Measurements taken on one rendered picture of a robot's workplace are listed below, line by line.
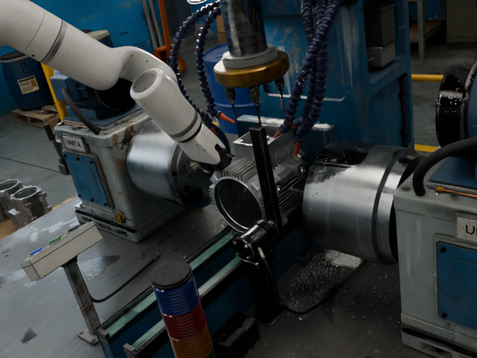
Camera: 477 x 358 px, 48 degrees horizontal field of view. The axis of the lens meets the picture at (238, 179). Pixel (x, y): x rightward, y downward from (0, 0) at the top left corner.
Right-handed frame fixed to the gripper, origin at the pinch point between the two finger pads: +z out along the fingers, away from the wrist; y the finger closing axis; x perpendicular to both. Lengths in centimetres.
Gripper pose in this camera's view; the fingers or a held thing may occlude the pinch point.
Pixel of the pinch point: (221, 165)
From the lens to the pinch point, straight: 133.3
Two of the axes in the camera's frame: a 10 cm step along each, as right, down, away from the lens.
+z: 4.8, 5.4, 6.9
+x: 4.6, -8.3, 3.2
